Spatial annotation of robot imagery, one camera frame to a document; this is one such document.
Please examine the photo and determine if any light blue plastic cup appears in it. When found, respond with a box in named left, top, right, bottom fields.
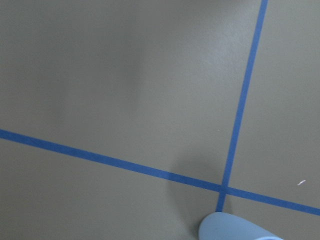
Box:
left=198, top=212, right=280, bottom=240

